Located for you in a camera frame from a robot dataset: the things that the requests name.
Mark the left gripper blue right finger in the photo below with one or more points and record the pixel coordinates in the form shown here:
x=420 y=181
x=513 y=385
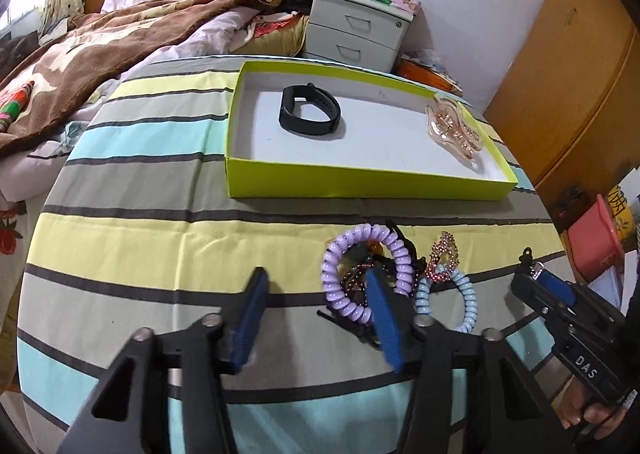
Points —
x=386 y=309

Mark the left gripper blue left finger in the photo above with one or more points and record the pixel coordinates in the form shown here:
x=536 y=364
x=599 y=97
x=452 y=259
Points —
x=245 y=317

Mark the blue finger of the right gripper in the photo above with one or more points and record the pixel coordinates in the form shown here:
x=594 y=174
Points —
x=556 y=286

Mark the pink rhinestone hair clip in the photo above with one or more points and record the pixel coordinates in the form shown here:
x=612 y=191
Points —
x=443 y=259

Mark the large translucent pink hair claw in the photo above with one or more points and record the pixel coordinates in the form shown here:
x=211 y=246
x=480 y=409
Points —
x=448 y=128

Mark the black smart wristband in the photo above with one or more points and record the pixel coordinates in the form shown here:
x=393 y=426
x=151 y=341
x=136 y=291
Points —
x=309 y=111

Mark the person's right hand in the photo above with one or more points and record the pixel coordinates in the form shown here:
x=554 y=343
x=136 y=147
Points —
x=576 y=407

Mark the pink plastic bin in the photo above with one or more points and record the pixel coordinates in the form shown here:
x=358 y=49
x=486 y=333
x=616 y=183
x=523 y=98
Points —
x=593 y=240

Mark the striped table cloth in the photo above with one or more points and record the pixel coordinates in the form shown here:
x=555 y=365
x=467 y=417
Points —
x=139 y=231

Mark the green shallow cardboard box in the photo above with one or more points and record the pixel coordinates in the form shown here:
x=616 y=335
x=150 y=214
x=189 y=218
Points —
x=381 y=149

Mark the wooden wardrobe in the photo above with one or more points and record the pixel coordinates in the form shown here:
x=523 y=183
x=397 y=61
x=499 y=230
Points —
x=568 y=108

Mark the white floral duvet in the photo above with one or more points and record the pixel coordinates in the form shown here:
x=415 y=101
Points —
x=28 y=176

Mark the orange storage box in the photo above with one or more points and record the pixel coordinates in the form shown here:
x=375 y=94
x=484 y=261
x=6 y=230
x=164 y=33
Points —
x=418 y=73

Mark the white drawer nightstand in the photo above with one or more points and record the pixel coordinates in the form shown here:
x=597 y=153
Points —
x=362 y=33

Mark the brown fleece blanket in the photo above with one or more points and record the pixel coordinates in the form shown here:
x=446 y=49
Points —
x=97 y=48

